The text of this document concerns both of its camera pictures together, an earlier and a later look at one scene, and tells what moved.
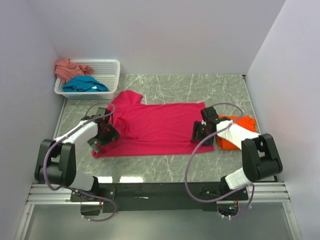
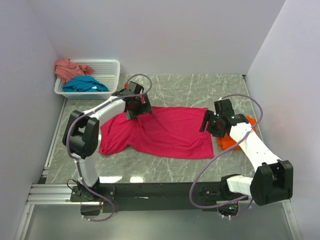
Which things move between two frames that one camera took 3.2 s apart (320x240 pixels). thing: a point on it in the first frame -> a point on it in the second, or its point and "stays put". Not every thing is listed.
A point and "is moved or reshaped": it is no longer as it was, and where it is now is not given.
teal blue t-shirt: (84, 84) stays put
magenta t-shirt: (151, 129) is moved or reshaped
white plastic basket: (106, 72) stays put
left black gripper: (112, 134) -> (145, 107)
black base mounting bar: (146, 195) stays put
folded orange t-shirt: (244, 121) stays put
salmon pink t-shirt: (64, 69) stays put
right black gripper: (197, 127) -> (209, 115)
